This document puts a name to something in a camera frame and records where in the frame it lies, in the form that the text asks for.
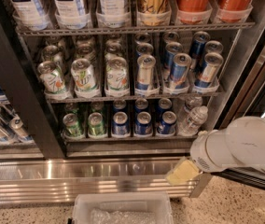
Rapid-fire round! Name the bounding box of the yellow foam gripper pad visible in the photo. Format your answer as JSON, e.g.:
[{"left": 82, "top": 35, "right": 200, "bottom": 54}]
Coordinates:
[{"left": 165, "top": 158, "right": 201, "bottom": 186}]

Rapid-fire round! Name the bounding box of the front middle 7up can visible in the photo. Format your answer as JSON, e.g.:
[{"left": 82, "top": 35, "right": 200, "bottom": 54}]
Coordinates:
[{"left": 71, "top": 58, "right": 101, "bottom": 98}]

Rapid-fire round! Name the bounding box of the clear rear water bottle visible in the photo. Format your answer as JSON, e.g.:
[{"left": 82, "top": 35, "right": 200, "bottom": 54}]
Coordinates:
[{"left": 180, "top": 96, "right": 202, "bottom": 119}]

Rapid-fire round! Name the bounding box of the right silver can behind glass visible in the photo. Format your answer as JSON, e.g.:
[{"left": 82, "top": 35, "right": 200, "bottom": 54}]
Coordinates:
[{"left": 9, "top": 117, "right": 34, "bottom": 143}]

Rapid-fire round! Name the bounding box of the middle white tea bottle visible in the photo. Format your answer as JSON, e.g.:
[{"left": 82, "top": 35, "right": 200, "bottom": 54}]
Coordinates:
[{"left": 54, "top": 0, "right": 89, "bottom": 30}]

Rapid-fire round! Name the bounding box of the green can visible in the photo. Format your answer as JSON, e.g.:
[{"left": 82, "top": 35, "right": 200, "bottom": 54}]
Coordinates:
[
  {"left": 88, "top": 112, "right": 107, "bottom": 137},
  {"left": 63, "top": 113, "right": 85, "bottom": 139}
]

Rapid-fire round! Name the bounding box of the bottom wire shelf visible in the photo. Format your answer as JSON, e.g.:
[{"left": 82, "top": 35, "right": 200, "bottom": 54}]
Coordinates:
[{"left": 63, "top": 135, "right": 198, "bottom": 143}]

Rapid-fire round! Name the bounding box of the front right 7up can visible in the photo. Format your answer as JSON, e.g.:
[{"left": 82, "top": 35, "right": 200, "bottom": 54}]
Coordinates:
[{"left": 105, "top": 57, "right": 130, "bottom": 97}]

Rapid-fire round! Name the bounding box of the left white tea bottle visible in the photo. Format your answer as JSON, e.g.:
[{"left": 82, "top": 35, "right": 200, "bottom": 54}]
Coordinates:
[{"left": 10, "top": 0, "right": 52, "bottom": 31}]

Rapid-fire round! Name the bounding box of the front right energy can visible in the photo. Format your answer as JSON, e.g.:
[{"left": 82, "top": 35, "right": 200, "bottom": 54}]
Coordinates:
[{"left": 192, "top": 52, "right": 224, "bottom": 93}]

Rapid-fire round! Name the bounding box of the red cola bottle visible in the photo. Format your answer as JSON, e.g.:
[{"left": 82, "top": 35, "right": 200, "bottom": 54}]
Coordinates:
[
  {"left": 215, "top": 0, "right": 252, "bottom": 23},
  {"left": 172, "top": 0, "right": 215, "bottom": 26}
]

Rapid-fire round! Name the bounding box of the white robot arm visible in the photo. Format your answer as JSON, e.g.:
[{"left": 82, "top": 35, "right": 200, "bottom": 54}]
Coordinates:
[{"left": 165, "top": 116, "right": 265, "bottom": 186}]

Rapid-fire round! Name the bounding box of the middle wire shelf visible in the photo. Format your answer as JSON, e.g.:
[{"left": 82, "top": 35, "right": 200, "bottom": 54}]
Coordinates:
[{"left": 47, "top": 91, "right": 223, "bottom": 104}]

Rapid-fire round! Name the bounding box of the right white tea bottle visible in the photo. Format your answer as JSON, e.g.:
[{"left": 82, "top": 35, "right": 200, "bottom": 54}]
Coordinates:
[{"left": 96, "top": 0, "right": 130, "bottom": 28}]

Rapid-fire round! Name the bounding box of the energy can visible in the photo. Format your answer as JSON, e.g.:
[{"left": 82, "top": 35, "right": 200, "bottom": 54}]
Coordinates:
[
  {"left": 134, "top": 54, "right": 160, "bottom": 96},
  {"left": 163, "top": 53, "right": 192, "bottom": 91},
  {"left": 192, "top": 52, "right": 224, "bottom": 93}
]

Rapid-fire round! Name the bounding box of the left red cola bottle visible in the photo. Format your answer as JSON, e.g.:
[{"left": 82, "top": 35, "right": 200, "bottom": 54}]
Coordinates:
[{"left": 172, "top": 0, "right": 215, "bottom": 26}]

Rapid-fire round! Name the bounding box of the glass fridge door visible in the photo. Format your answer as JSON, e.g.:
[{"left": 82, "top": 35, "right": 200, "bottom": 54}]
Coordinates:
[{"left": 212, "top": 12, "right": 265, "bottom": 196}]

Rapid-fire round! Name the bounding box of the clear front water bottle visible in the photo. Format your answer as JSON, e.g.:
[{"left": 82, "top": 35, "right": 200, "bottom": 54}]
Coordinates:
[{"left": 179, "top": 105, "right": 208, "bottom": 136}]

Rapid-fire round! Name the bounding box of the black fridge centre post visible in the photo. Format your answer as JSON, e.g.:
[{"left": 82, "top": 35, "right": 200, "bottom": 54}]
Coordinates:
[{"left": 0, "top": 0, "right": 66, "bottom": 159}]

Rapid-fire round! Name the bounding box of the wire shelf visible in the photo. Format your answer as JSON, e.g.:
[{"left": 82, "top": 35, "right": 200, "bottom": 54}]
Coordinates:
[
  {"left": 16, "top": 21, "right": 256, "bottom": 36},
  {"left": 47, "top": 91, "right": 223, "bottom": 104},
  {"left": 63, "top": 135, "right": 198, "bottom": 143}
]

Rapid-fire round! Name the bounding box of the front middle energy can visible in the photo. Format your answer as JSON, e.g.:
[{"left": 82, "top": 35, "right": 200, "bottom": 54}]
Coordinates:
[{"left": 163, "top": 53, "right": 192, "bottom": 91}]

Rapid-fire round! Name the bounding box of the front left blue can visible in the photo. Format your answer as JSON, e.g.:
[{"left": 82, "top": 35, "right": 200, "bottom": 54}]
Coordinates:
[{"left": 112, "top": 112, "right": 130, "bottom": 137}]

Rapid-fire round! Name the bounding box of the front right green can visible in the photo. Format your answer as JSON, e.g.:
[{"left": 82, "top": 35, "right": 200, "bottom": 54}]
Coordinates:
[{"left": 88, "top": 112, "right": 107, "bottom": 137}]

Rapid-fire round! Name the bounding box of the front left 7up can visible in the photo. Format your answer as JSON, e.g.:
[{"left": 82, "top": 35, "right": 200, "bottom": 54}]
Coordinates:
[{"left": 37, "top": 61, "right": 72, "bottom": 100}]

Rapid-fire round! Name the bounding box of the clear water bottle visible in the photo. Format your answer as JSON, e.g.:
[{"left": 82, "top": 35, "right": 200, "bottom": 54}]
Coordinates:
[
  {"left": 179, "top": 105, "right": 208, "bottom": 136},
  {"left": 180, "top": 96, "right": 202, "bottom": 119}
]

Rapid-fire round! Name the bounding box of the gold drink bottle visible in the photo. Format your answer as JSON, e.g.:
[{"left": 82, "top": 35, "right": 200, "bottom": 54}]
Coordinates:
[{"left": 137, "top": 0, "right": 171, "bottom": 27}]

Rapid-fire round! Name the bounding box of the steel fridge base grille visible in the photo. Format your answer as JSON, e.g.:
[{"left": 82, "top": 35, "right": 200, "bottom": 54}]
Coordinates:
[{"left": 0, "top": 157, "right": 212, "bottom": 204}]

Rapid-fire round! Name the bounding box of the front left green can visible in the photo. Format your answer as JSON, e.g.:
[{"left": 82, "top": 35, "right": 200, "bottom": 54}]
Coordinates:
[{"left": 63, "top": 113, "right": 85, "bottom": 139}]

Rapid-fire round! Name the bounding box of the upper wire shelf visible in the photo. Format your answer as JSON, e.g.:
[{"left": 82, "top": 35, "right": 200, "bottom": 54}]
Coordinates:
[{"left": 16, "top": 21, "right": 256, "bottom": 36}]

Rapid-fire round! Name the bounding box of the front right blue can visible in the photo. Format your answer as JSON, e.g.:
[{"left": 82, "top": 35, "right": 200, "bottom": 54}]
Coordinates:
[{"left": 157, "top": 111, "right": 176, "bottom": 134}]

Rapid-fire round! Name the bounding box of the bubble wrap sheet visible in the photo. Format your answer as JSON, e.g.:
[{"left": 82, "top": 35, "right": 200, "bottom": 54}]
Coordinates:
[{"left": 90, "top": 209, "right": 156, "bottom": 224}]

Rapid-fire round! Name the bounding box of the white plastic bin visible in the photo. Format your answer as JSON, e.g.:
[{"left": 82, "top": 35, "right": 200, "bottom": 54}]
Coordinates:
[{"left": 72, "top": 191, "right": 174, "bottom": 224}]

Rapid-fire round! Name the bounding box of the front left energy can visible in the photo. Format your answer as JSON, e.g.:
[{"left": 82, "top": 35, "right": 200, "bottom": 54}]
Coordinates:
[{"left": 134, "top": 54, "right": 160, "bottom": 96}]

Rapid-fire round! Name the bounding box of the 7up can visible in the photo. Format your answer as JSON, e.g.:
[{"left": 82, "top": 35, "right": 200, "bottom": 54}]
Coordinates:
[
  {"left": 105, "top": 57, "right": 130, "bottom": 97},
  {"left": 37, "top": 61, "right": 72, "bottom": 100},
  {"left": 71, "top": 58, "right": 101, "bottom": 98}
]

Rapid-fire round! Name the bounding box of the right red cola bottle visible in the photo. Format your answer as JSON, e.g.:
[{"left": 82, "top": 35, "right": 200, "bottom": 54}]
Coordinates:
[{"left": 215, "top": 0, "right": 252, "bottom": 23}]

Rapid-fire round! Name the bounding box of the front middle blue can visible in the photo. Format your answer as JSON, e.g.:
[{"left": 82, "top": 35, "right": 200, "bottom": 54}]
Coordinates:
[{"left": 134, "top": 111, "right": 153, "bottom": 135}]

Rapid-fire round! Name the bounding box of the white tea bottle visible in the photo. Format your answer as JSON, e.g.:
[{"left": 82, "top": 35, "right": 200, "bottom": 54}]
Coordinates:
[
  {"left": 54, "top": 0, "right": 89, "bottom": 30},
  {"left": 10, "top": 0, "right": 52, "bottom": 31},
  {"left": 96, "top": 0, "right": 130, "bottom": 28}
]

